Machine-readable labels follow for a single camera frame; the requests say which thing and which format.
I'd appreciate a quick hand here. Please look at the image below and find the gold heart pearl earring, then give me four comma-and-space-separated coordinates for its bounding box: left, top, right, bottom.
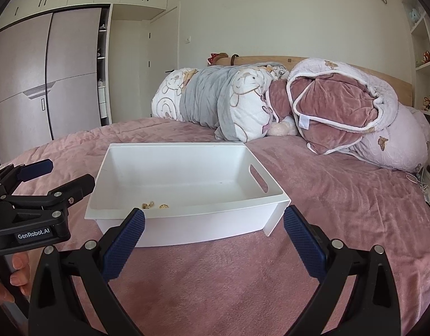
141, 201, 155, 209

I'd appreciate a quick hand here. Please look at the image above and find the white bedroom door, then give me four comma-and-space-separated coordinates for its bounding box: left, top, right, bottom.
145, 5, 180, 118

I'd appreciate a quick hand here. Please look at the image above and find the person's left hand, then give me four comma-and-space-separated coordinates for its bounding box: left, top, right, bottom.
0, 252, 31, 304

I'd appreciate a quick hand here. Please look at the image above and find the white plastic storage bin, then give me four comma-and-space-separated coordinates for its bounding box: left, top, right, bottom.
85, 143, 291, 247

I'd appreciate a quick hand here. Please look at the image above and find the grey sliding wardrobe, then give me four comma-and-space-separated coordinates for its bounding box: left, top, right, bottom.
0, 0, 168, 164

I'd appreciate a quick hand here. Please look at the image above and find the lilac bear print duvet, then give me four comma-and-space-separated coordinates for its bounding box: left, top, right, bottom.
287, 69, 430, 174

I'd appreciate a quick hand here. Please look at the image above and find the bear print grey quilt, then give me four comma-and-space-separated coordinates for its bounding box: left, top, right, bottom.
151, 62, 298, 143

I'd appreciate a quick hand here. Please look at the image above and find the mauve folded quilt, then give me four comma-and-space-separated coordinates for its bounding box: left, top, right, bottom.
266, 73, 378, 154

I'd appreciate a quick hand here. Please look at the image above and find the wooden headboard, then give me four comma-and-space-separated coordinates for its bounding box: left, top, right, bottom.
212, 53, 414, 107

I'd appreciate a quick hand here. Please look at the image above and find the white wall shelf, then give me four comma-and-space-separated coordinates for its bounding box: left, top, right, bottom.
401, 0, 430, 165

